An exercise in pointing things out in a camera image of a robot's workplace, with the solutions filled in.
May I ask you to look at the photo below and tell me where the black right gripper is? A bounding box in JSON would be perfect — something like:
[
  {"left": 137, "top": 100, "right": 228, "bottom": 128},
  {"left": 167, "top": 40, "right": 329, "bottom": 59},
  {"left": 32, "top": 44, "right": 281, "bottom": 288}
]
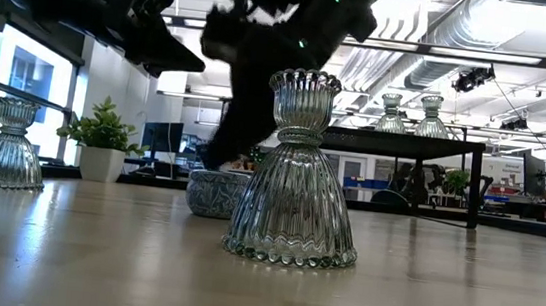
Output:
[{"left": 188, "top": 0, "right": 339, "bottom": 180}]

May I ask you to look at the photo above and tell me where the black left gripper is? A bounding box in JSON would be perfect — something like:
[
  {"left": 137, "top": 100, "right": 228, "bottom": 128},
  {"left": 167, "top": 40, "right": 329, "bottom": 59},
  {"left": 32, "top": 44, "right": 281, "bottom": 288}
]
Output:
[{"left": 104, "top": 0, "right": 212, "bottom": 83}]

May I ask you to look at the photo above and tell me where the blue patterned ceramic bowl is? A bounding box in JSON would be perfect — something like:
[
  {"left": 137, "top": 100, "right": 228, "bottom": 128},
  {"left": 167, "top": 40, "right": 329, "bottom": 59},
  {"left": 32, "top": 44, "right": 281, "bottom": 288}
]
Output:
[{"left": 183, "top": 167, "right": 252, "bottom": 222}]

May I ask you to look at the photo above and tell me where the ribbed glass candlestick holder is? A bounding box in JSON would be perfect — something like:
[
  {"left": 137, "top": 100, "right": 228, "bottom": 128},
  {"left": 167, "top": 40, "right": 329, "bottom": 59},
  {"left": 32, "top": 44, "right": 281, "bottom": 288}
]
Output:
[
  {"left": 0, "top": 96, "right": 53, "bottom": 195},
  {"left": 413, "top": 93, "right": 455, "bottom": 140},
  {"left": 220, "top": 62, "right": 376, "bottom": 273},
  {"left": 374, "top": 91, "right": 410, "bottom": 135}
]

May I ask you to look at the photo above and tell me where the black computer monitor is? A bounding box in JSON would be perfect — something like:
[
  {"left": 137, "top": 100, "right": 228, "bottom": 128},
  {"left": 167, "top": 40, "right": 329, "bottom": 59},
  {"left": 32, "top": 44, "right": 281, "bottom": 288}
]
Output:
[{"left": 141, "top": 119, "right": 185, "bottom": 156}]

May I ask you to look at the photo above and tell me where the green plant in white pot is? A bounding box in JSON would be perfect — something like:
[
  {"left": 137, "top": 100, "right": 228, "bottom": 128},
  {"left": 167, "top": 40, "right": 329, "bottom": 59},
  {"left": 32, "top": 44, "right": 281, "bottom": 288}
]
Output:
[{"left": 52, "top": 91, "right": 154, "bottom": 187}]

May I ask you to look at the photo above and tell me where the black table in background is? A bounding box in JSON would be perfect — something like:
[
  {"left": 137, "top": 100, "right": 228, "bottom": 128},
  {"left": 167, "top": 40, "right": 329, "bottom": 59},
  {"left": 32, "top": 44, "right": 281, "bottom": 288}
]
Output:
[{"left": 314, "top": 125, "right": 487, "bottom": 231}]

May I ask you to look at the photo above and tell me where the green background plant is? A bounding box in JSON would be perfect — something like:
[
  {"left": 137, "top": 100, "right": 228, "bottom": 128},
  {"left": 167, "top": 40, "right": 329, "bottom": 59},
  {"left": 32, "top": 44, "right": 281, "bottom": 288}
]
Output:
[{"left": 444, "top": 168, "right": 472, "bottom": 198}]

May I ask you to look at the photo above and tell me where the black overhead crossbar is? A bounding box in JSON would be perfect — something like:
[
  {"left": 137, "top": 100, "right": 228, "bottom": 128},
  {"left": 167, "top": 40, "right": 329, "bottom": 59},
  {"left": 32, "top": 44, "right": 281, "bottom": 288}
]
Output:
[{"left": 161, "top": 14, "right": 546, "bottom": 70}]

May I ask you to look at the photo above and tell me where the black aluminium table frame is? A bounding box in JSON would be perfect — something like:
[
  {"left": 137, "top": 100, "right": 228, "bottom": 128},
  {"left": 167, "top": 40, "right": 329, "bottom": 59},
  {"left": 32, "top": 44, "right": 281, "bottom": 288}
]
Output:
[{"left": 0, "top": 132, "right": 546, "bottom": 242}]

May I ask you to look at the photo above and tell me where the black overhead camera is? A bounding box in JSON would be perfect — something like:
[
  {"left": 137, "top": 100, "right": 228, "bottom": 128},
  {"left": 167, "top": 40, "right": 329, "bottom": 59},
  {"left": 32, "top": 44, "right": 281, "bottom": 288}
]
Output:
[{"left": 451, "top": 63, "right": 497, "bottom": 98}]

